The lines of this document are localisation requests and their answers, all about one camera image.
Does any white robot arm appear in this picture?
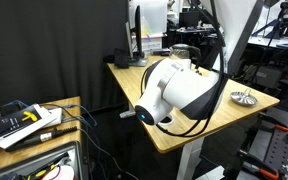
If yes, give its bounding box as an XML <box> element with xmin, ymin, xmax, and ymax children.
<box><xmin>134</xmin><ymin>0</ymin><xmax>263</xmax><ymax>125</ymax></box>

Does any black computer monitor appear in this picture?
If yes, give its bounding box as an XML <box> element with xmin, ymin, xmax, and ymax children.
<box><xmin>125</xmin><ymin>6</ymin><xmax>148</xmax><ymax>67</ymax></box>

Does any small black box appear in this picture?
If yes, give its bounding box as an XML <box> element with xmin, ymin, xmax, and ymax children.
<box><xmin>114</xmin><ymin>49</ymin><xmax>129</xmax><ymax>69</ymax></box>

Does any glass electric kettle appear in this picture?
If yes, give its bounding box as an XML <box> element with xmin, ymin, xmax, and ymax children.
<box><xmin>170</xmin><ymin>44</ymin><xmax>201</xmax><ymax>69</ymax></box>

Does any steel strainer dish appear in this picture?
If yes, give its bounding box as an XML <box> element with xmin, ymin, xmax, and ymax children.
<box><xmin>230</xmin><ymin>88</ymin><xmax>258</xmax><ymax>107</ymax></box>

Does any desk cable grommet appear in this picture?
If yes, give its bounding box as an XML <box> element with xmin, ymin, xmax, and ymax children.
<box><xmin>159</xmin><ymin>115</ymin><xmax>173</xmax><ymax>126</ymax></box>

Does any black soldering iron handle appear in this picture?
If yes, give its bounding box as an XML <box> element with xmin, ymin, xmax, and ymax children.
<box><xmin>5</xmin><ymin>126</ymin><xmax>77</xmax><ymax>152</ymax></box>

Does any blue cable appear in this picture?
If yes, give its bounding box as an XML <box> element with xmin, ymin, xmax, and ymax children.
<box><xmin>0</xmin><ymin>100</ymin><xmax>132</xmax><ymax>178</ymax></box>

